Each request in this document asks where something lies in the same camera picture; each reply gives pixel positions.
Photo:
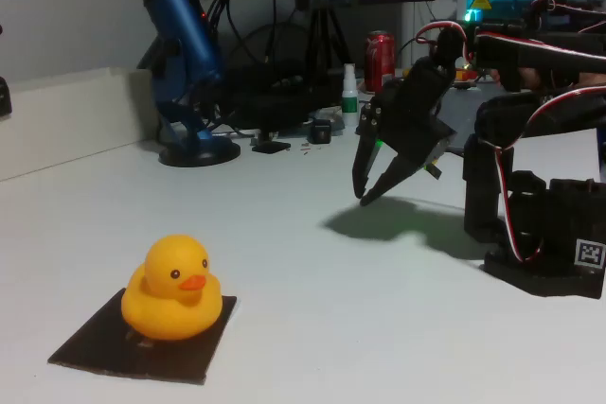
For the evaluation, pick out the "small orange yellow object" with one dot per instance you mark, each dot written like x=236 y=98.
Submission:
x=466 y=76

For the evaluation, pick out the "white green spray bottle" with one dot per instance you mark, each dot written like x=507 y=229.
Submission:
x=349 y=101

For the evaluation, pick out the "yellow rubber duck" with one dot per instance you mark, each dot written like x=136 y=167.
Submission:
x=165 y=314

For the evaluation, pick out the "white box ledge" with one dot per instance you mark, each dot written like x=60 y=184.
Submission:
x=71 y=115

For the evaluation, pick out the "white fiducial marker tag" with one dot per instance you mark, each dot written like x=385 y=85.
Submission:
x=589 y=252

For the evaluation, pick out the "small black flat stand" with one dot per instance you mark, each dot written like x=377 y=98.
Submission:
x=271 y=146

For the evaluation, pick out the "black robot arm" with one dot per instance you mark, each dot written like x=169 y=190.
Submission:
x=487 y=196

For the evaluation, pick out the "red soda can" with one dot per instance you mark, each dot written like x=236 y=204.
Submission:
x=380 y=58

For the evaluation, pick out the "black cardboard square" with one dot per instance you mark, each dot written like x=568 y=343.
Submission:
x=199 y=352

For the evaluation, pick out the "blue desktop microphone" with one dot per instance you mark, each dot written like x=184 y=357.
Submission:
x=184 y=35

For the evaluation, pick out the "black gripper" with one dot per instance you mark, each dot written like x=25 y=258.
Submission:
x=408 y=135

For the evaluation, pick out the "small black cube device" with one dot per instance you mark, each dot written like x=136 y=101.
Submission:
x=321 y=132

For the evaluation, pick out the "black electronic desk equipment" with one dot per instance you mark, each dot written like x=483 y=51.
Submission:
x=274 y=106

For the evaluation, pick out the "person's left hand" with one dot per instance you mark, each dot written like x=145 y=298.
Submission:
x=594 y=80

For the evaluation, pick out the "dark grey laptop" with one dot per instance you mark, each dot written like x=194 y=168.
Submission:
x=461 y=110

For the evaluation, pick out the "black object at table edge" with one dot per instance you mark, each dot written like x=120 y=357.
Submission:
x=5 y=99

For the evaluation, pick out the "person's right hand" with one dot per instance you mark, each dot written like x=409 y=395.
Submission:
x=528 y=78

